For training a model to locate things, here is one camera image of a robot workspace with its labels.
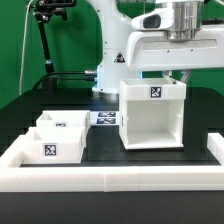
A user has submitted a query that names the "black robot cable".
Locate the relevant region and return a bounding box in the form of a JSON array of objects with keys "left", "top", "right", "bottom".
[{"left": 32, "top": 69, "right": 99, "bottom": 90}]

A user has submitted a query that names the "white cable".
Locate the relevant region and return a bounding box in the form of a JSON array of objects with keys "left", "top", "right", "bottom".
[{"left": 18, "top": 0, "right": 36, "bottom": 97}]

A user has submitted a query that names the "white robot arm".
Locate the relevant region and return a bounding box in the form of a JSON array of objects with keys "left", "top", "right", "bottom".
[{"left": 87, "top": 0, "right": 224, "bottom": 94}]

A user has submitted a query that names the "black camera stand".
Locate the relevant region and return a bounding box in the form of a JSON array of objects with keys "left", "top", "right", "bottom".
[{"left": 31, "top": 0, "right": 77, "bottom": 90}]

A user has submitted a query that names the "white fence frame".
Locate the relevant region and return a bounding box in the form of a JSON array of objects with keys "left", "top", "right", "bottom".
[{"left": 0, "top": 133, "right": 224, "bottom": 192}]

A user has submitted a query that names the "white front drawer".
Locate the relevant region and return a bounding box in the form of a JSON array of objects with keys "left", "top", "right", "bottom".
[{"left": 22, "top": 127, "right": 86, "bottom": 164}]

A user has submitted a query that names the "white drawer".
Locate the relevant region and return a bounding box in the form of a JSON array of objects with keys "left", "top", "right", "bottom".
[
  {"left": 36, "top": 110, "right": 91, "bottom": 138},
  {"left": 22, "top": 127, "right": 86, "bottom": 164}
]

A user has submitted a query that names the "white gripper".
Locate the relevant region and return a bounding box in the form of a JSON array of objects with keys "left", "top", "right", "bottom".
[{"left": 125, "top": 25, "right": 224, "bottom": 84}]

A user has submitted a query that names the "white drawer cabinet box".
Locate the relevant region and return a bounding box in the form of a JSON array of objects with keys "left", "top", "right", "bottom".
[{"left": 119, "top": 78, "right": 186, "bottom": 150}]

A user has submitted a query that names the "marker tag sheet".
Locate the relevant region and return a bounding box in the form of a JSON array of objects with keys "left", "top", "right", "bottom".
[{"left": 90, "top": 111, "right": 119, "bottom": 126}]

